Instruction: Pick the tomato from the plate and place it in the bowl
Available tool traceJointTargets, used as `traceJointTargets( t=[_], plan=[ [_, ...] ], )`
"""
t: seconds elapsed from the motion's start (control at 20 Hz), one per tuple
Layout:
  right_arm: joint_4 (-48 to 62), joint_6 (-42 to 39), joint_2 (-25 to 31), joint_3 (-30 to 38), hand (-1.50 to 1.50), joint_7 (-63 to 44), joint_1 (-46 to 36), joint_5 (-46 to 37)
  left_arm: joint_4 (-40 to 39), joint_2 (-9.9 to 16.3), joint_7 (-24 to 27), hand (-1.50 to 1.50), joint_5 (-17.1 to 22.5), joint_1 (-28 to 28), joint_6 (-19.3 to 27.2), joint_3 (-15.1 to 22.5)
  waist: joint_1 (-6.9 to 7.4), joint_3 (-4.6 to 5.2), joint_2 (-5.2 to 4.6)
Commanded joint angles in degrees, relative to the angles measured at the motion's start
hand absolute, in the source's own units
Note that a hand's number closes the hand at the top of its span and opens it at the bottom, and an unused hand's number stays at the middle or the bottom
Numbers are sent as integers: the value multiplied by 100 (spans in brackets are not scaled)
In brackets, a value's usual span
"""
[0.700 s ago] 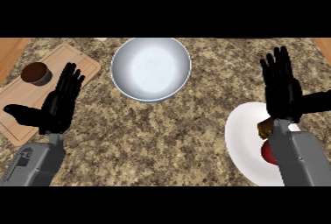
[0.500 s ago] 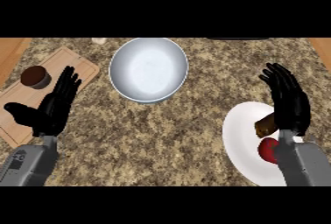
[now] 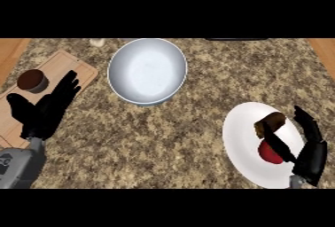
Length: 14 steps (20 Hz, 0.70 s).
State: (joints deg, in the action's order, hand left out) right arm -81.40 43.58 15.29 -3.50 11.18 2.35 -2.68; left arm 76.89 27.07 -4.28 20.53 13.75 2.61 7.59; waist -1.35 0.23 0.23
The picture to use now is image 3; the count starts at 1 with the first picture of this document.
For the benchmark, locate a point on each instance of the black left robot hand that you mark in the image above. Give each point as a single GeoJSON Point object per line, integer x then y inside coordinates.
{"type": "Point", "coordinates": [47, 112]}

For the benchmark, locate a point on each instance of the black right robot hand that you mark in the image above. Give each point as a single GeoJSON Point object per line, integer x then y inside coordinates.
{"type": "Point", "coordinates": [310, 159]}

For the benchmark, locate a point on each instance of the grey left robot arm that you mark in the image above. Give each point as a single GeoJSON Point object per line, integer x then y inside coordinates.
{"type": "Point", "coordinates": [19, 167]}

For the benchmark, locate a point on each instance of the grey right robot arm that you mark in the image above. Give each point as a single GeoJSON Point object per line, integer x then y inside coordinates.
{"type": "Point", "coordinates": [297, 181]}

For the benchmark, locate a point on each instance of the red tomato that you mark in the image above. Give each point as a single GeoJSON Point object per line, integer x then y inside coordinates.
{"type": "Point", "coordinates": [267, 153]}

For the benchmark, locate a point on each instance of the white plate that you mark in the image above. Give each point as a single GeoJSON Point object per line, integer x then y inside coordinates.
{"type": "Point", "coordinates": [244, 144]}

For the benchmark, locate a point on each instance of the white bowl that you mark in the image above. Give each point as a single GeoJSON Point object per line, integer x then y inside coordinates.
{"type": "Point", "coordinates": [146, 71]}

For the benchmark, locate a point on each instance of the wooden cutting board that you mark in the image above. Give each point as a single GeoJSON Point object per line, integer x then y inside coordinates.
{"type": "Point", "coordinates": [47, 79]}

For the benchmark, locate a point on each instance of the brown bread piece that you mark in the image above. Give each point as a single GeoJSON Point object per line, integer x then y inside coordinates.
{"type": "Point", "coordinates": [270, 122]}

